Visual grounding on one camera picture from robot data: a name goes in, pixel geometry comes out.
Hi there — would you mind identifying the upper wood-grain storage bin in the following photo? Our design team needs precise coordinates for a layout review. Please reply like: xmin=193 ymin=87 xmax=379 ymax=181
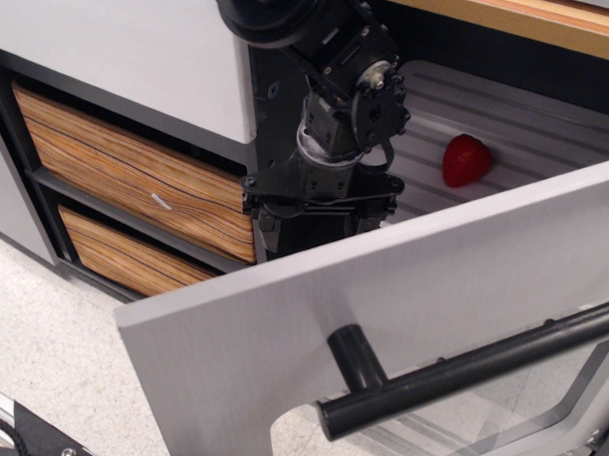
xmin=12 ymin=83 xmax=257 ymax=264

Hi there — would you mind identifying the wood-grain storage bin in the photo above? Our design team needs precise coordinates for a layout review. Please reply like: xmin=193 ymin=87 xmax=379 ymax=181
xmin=12 ymin=83 xmax=257 ymax=264
xmin=59 ymin=206 xmax=219 ymax=297

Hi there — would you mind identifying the black braided cable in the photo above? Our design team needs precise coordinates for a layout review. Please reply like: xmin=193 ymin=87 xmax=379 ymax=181
xmin=0 ymin=411 xmax=34 ymax=456

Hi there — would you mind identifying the grey toy oven door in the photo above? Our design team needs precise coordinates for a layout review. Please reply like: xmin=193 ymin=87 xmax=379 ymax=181
xmin=114 ymin=161 xmax=609 ymax=456

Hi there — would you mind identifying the wooden countertop edge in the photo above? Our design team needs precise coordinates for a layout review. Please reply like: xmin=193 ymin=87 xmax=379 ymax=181
xmin=384 ymin=0 xmax=609 ymax=61

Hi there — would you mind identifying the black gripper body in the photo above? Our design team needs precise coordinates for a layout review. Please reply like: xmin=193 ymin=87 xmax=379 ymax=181
xmin=241 ymin=153 xmax=403 ymax=216

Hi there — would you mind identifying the lower wood-grain storage bin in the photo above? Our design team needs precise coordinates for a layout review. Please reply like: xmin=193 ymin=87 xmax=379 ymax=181
xmin=59 ymin=206 xmax=219 ymax=297

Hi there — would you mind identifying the grey toy kitchen cabinet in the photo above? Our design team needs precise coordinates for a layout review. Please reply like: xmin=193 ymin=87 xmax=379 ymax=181
xmin=0 ymin=0 xmax=283 ymax=308

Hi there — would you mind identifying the red toy strawberry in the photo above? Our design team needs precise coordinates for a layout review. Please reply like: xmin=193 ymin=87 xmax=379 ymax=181
xmin=442 ymin=134 xmax=493 ymax=188

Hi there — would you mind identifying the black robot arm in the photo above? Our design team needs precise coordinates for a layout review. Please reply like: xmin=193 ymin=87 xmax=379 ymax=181
xmin=216 ymin=0 xmax=410 ymax=259

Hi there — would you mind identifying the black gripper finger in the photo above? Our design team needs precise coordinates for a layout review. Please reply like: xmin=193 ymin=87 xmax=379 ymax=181
xmin=254 ymin=204 xmax=302 ymax=260
xmin=344 ymin=196 xmax=397 ymax=236

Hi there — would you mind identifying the white oven rack tray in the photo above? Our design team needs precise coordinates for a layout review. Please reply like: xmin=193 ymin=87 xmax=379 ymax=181
xmin=387 ymin=61 xmax=609 ymax=224

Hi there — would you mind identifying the black oven door handle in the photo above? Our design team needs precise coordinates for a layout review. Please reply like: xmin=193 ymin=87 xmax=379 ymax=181
xmin=316 ymin=302 xmax=609 ymax=441

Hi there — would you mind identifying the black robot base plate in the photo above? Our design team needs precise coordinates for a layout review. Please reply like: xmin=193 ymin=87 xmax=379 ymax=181
xmin=13 ymin=402 xmax=96 ymax=456

